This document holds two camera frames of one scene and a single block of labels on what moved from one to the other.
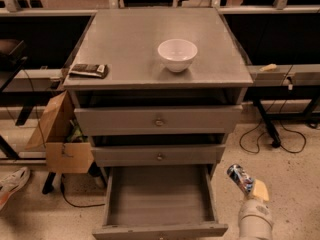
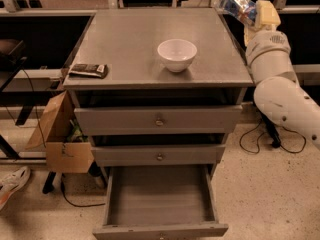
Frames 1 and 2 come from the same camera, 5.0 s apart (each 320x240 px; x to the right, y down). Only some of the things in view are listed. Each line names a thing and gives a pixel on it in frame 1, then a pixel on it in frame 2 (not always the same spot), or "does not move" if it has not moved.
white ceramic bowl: x=177 y=54 does not move
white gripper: x=255 y=211 to x=266 y=44
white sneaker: x=12 y=182 does not move
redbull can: x=244 y=181 to x=238 y=5
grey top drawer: x=162 y=120 does not move
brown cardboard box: x=68 y=150 does not move
